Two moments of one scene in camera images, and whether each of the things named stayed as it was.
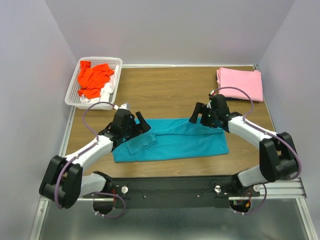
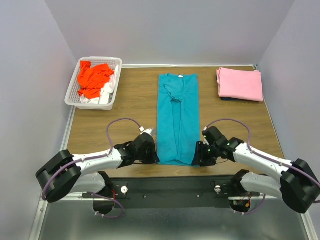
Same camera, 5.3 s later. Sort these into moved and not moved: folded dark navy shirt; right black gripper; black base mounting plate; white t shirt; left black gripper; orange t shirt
Moved: left black gripper; right black gripper
Not moved: orange t shirt; folded dark navy shirt; black base mounting plate; white t shirt
